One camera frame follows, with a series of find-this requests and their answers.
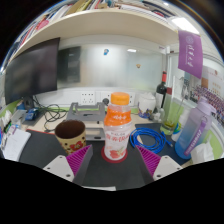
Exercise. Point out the tall clear glass vase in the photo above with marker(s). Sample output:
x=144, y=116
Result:
x=170, y=125

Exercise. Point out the rectangular ceiling light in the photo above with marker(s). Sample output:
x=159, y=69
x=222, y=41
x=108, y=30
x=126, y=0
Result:
x=185, y=25

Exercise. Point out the grey metal laptop stand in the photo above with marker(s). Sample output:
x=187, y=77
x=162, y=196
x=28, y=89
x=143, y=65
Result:
x=85, y=115

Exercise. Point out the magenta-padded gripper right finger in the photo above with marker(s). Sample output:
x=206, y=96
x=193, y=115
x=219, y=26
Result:
x=149, y=159

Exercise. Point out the black computer monitor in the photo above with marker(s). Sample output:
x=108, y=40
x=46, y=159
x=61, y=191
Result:
x=31, y=71

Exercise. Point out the small blue device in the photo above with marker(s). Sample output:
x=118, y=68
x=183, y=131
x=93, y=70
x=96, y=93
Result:
x=31, y=115

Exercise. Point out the white notebook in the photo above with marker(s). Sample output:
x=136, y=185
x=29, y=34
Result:
x=16, y=145

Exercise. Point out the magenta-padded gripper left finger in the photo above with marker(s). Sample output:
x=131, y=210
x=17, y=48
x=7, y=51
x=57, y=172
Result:
x=79, y=160

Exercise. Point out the dark wine bottle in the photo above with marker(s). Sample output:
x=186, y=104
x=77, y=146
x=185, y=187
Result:
x=161, y=93

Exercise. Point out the orange-capped drink bottle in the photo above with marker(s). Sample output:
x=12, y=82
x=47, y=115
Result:
x=116, y=133

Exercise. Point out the purple hanging pennant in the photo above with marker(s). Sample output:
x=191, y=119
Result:
x=190, y=53

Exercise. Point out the beige shelf with books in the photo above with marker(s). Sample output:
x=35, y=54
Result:
x=106, y=21

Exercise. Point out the white plastic bottle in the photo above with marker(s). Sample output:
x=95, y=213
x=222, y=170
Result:
x=180, y=128

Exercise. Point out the white ceramic jar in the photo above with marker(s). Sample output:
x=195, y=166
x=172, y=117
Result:
x=146, y=105

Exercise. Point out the red and yellow patterned mug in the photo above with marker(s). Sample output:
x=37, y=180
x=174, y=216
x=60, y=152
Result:
x=70, y=136

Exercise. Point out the large purple water bottle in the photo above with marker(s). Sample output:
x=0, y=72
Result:
x=191, y=133

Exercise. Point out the white wall socket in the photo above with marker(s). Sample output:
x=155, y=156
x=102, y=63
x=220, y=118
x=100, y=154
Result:
x=103, y=96
x=87, y=98
x=132, y=99

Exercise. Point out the large black desk mat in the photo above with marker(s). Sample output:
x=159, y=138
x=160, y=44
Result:
x=110, y=173

